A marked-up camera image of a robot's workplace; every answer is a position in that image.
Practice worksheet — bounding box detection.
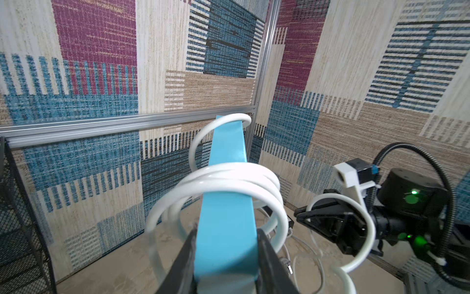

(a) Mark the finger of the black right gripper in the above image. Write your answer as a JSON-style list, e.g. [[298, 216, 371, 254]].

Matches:
[[294, 200, 352, 235]]

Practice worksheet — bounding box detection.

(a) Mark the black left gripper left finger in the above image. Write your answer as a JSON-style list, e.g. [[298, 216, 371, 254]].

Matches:
[[156, 229, 197, 294]]

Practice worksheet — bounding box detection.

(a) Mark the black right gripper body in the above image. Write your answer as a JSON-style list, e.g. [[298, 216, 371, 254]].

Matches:
[[329, 200, 367, 257]]

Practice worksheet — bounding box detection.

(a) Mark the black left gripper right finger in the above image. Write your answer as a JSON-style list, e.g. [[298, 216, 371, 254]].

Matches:
[[255, 229, 299, 294]]

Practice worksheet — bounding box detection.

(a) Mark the teal power strip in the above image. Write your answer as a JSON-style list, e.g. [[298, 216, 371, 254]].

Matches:
[[194, 113, 258, 282]]

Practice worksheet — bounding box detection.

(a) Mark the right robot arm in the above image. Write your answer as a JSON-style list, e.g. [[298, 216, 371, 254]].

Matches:
[[294, 168, 470, 290]]

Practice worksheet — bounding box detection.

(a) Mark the black corrugated cable conduit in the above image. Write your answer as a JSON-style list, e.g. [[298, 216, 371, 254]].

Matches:
[[366, 142, 470, 289]]

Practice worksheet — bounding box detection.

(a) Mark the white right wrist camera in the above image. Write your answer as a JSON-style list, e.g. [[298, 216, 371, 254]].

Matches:
[[333, 158, 379, 214]]

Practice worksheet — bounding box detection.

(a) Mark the black wire mesh shelf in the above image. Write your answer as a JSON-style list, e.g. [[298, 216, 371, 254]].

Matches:
[[1, 137, 57, 294]]

